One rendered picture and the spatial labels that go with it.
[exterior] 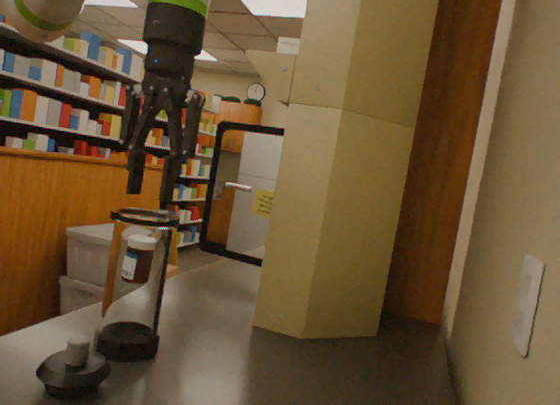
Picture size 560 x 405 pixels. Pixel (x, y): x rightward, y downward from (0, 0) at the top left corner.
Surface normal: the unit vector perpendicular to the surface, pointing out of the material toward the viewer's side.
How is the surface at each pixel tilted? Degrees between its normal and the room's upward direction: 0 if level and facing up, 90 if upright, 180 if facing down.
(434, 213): 90
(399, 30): 90
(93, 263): 96
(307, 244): 90
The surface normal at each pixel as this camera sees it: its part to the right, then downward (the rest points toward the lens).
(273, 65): -0.29, 0.00
